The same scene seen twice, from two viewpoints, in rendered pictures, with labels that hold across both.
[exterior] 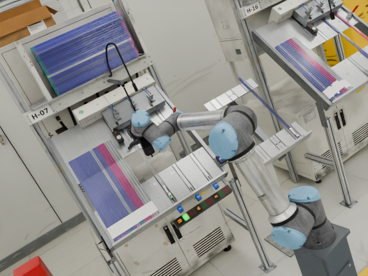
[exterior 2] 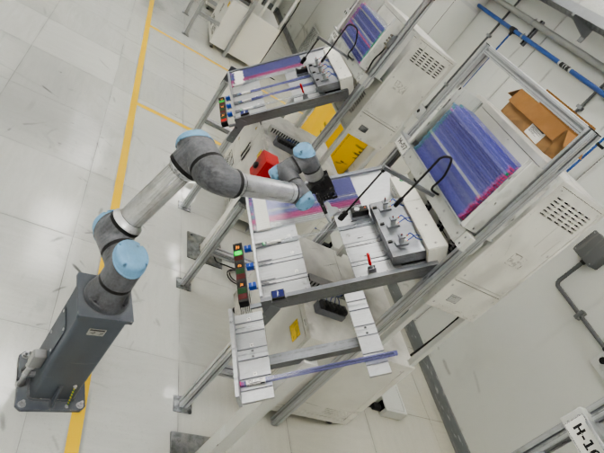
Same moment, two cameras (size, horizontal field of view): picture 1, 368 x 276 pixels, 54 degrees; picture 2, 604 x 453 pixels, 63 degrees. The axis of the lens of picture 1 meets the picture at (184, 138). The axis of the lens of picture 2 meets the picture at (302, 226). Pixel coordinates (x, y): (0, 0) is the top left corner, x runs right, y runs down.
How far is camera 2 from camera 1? 2.02 m
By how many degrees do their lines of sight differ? 68
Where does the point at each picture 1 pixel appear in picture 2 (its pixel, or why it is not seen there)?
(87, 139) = (372, 193)
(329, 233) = (90, 287)
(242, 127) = (189, 146)
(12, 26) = (528, 109)
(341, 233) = (84, 307)
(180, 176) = (283, 258)
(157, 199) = (270, 234)
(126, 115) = (384, 217)
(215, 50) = not seen: outside the picture
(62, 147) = (370, 175)
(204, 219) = (270, 347)
